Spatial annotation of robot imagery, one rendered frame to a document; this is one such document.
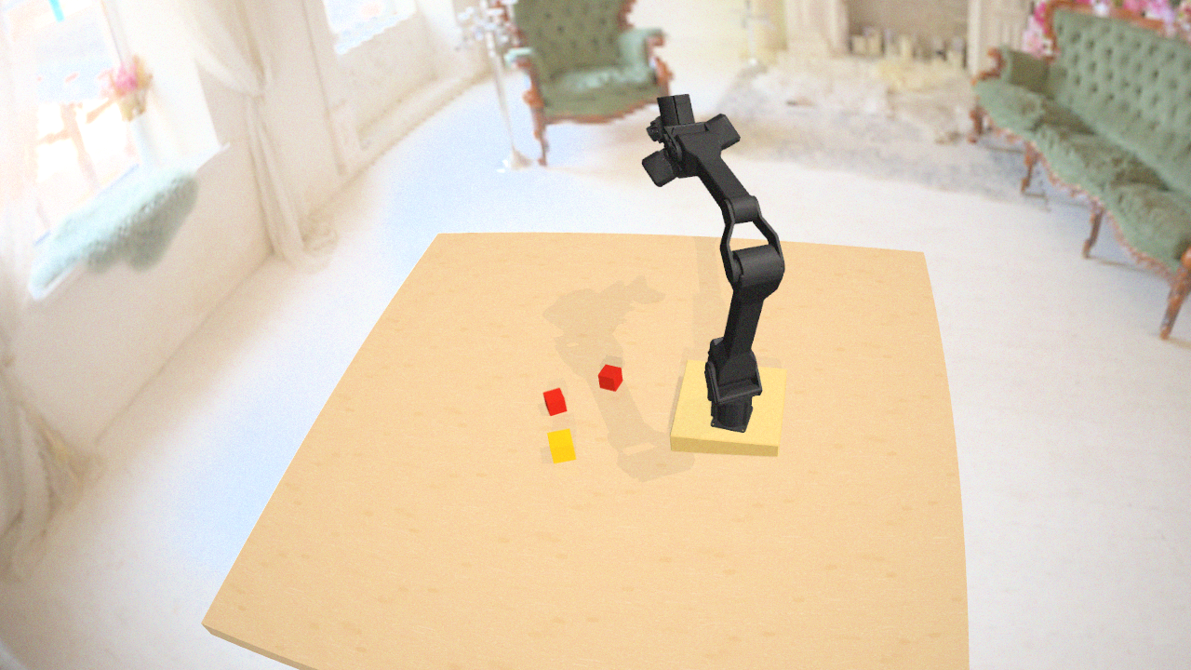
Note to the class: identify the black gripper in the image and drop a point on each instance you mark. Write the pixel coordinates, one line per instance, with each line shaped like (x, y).
(661, 170)

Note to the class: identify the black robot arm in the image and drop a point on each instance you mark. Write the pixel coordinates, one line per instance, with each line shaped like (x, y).
(731, 371)

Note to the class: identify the red cube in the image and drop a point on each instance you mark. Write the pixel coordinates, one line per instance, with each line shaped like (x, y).
(555, 401)
(610, 378)

